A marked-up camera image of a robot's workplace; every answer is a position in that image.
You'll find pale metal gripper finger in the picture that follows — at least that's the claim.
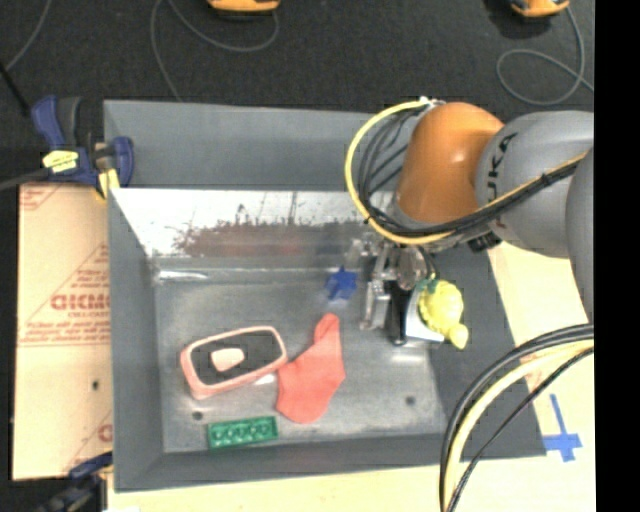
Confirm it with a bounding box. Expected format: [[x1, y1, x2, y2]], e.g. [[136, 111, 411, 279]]
[[373, 282, 393, 331], [359, 282, 376, 331]]

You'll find small blue toy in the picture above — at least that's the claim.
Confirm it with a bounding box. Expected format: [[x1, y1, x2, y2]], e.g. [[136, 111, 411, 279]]
[[324, 265, 359, 302]]

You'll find yellow toy fruit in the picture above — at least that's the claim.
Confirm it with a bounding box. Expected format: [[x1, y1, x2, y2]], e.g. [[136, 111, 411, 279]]
[[415, 278, 471, 351]]

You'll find red-orange cloth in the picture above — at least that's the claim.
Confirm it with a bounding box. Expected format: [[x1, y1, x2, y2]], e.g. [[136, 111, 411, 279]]
[[274, 312, 348, 426]]

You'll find dark green flat block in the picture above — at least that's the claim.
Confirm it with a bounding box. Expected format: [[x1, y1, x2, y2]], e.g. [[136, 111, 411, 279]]
[[206, 415, 280, 452]]

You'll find pink and black box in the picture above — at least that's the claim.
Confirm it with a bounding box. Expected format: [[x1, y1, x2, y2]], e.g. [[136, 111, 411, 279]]
[[179, 325, 290, 401]]

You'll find grey metal bin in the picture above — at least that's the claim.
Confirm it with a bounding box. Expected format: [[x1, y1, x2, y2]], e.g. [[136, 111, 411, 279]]
[[102, 99, 547, 492]]

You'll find brown cardboard board, red print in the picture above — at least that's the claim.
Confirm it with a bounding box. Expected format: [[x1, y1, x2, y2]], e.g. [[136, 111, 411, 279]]
[[10, 181, 115, 481]]

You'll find black cylinder on white bracket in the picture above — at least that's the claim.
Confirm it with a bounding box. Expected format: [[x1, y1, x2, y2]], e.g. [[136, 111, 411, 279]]
[[389, 280, 447, 347]]

